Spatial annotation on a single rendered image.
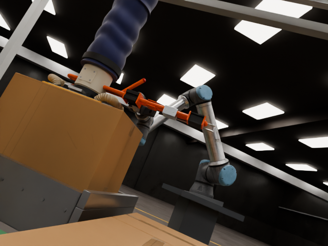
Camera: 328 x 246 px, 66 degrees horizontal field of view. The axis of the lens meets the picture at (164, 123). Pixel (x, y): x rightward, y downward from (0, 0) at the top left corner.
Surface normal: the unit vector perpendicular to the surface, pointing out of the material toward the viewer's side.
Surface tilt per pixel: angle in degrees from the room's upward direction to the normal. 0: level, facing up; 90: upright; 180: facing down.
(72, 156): 90
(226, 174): 90
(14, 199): 90
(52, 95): 90
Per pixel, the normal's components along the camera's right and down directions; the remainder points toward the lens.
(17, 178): -0.14, -0.30
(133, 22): 0.73, -0.11
